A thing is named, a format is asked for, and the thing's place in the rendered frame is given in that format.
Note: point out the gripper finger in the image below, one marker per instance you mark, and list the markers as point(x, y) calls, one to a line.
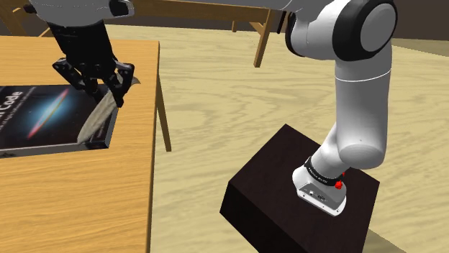
point(122, 78)
point(79, 77)

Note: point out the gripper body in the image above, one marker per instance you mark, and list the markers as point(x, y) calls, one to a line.
point(84, 45)

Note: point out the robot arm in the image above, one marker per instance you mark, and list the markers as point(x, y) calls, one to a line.
point(361, 115)

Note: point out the grey knife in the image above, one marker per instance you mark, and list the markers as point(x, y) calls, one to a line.
point(96, 117)

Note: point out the black book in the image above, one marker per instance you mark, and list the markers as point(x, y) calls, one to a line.
point(42, 119)

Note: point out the wooden table with slanted legs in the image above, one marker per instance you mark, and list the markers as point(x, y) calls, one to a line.
point(261, 45)

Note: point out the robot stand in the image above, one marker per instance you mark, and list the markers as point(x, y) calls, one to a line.
point(273, 210)

